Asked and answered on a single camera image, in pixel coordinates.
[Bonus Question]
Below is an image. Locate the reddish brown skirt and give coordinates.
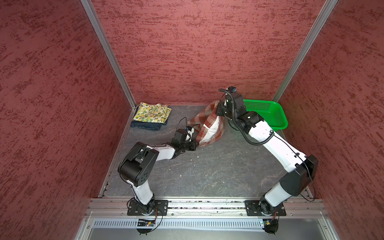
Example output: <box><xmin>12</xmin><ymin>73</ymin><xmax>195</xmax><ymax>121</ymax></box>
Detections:
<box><xmin>188</xmin><ymin>100</ymin><xmax>225</xmax><ymax>147</ymax></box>

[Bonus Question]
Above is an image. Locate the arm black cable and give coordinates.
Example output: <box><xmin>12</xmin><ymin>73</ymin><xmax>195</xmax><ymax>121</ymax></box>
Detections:
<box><xmin>118</xmin><ymin>116</ymin><xmax>199</xmax><ymax>187</ymax></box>
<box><xmin>218</xmin><ymin>88</ymin><xmax>316</xmax><ymax>202</ymax></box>

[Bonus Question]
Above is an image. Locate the right aluminium corner post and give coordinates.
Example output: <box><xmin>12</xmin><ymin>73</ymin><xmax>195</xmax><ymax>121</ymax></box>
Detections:
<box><xmin>272</xmin><ymin>0</ymin><xmax>338</xmax><ymax>102</ymax></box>

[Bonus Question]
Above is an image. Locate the green plastic basket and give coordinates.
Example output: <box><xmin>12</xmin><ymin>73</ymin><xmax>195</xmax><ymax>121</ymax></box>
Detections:
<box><xmin>244</xmin><ymin>100</ymin><xmax>289</xmax><ymax>131</ymax></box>

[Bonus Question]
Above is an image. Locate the aluminium front rail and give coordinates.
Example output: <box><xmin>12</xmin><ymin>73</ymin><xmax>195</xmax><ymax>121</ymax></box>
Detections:
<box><xmin>85</xmin><ymin>197</ymin><xmax>329</xmax><ymax>219</ymax></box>

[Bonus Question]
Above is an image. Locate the aluminium corner post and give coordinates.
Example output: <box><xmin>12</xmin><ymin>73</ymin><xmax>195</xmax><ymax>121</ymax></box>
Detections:
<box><xmin>272</xmin><ymin>0</ymin><xmax>338</xmax><ymax>102</ymax></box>
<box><xmin>81</xmin><ymin>0</ymin><xmax>137</xmax><ymax>109</ymax></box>

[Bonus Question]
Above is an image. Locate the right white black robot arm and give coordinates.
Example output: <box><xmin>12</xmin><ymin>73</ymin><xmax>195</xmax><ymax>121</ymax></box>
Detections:
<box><xmin>217</xmin><ymin>87</ymin><xmax>319</xmax><ymax>216</ymax></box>

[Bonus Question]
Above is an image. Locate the yellow floral skirt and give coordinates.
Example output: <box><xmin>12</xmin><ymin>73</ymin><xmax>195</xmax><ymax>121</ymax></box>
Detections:
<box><xmin>133</xmin><ymin>103</ymin><xmax>172</xmax><ymax>124</ymax></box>

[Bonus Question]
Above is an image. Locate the slotted cable duct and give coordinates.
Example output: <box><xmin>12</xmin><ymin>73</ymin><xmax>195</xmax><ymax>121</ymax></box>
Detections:
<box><xmin>92</xmin><ymin>218</ymin><xmax>264</xmax><ymax>232</ymax></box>

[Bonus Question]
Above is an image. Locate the left base connector board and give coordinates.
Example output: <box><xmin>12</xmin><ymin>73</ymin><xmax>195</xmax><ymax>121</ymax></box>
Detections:
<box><xmin>136</xmin><ymin>219</ymin><xmax>157</xmax><ymax>235</ymax></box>

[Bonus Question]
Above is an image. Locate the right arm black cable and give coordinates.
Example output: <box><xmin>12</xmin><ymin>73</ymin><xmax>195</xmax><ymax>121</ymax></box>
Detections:
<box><xmin>218</xmin><ymin>88</ymin><xmax>316</xmax><ymax>202</ymax></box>

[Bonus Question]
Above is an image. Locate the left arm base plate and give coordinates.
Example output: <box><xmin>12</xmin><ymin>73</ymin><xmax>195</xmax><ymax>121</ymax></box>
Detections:
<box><xmin>127</xmin><ymin>199</ymin><xmax>169</xmax><ymax>216</ymax></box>

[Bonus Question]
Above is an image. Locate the left aluminium corner post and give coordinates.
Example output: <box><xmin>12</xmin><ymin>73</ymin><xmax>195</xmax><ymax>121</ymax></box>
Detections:
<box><xmin>81</xmin><ymin>0</ymin><xmax>137</xmax><ymax>109</ymax></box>

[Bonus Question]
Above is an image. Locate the base connector board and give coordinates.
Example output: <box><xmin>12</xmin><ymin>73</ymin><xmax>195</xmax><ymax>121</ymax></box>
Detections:
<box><xmin>136</xmin><ymin>219</ymin><xmax>157</xmax><ymax>235</ymax></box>
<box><xmin>263</xmin><ymin>219</ymin><xmax>279</xmax><ymax>235</ymax></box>

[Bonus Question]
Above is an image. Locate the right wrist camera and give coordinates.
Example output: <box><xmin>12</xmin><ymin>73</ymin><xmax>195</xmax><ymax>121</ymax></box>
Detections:
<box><xmin>228</xmin><ymin>86</ymin><xmax>237</xmax><ymax>93</ymax></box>

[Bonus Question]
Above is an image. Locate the right base connector board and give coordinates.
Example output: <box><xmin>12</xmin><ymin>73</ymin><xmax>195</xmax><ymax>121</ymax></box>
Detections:
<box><xmin>263</xmin><ymin>219</ymin><xmax>279</xmax><ymax>235</ymax></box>

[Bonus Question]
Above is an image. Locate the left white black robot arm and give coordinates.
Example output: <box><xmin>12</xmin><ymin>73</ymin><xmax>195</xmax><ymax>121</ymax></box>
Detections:
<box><xmin>118</xmin><ymin>140</ymin><xmax>199</xmax><ymax>207</ymax></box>

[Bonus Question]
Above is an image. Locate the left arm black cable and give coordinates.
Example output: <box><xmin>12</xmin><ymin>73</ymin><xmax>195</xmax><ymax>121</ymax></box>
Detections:
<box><xmin>118</xmin><ymin>116</ymin><xmax>199</xmax><ymax>187</ymax></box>

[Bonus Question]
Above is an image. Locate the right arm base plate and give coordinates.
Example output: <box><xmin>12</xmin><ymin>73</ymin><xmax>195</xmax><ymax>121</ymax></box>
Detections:
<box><xmin>244</xmin><ymin>200</ymin><xmax>287</xmax><ymax>217</ymax></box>

